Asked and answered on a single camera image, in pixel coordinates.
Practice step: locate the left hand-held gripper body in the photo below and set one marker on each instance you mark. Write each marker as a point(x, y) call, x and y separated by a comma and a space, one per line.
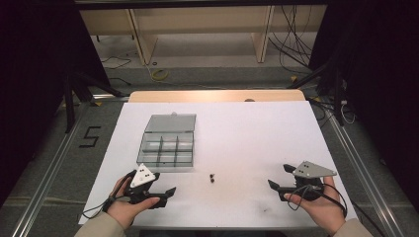
point(142, 177)

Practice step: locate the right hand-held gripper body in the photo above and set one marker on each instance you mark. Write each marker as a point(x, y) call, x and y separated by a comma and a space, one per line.
point(311, 171)

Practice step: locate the person's left hand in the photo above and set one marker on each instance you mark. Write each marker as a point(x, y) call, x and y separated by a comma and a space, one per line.
point(126, 209)

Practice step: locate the person's right hand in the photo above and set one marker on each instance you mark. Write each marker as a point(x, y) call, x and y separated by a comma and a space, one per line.
point(324, 210)

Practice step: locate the clear plastic compartment box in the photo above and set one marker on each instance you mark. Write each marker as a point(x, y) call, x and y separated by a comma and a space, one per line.
point(168, 143)

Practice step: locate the white table cover sheet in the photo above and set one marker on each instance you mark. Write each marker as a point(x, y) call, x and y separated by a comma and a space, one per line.
point(250, 138)

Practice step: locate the black metal stand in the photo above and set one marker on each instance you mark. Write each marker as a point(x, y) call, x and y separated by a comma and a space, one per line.
point(77, 95)
point(329, 85)

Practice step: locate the yellow tape piece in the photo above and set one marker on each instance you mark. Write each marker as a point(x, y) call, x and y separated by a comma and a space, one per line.
point(293, 78)

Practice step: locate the light wooden table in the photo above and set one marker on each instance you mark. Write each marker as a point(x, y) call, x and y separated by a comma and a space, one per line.
point(197, 95)

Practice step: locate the black curtain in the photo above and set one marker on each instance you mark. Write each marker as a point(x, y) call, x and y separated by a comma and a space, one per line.
point(378, 82)
point(36, 82)

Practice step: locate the light wooden bench furniture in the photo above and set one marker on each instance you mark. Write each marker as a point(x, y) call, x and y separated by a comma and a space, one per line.
point(204, 23)

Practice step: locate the aluminium floor rail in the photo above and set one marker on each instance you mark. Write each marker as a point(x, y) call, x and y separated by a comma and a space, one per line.
point(364, 174)
point(49, 171)

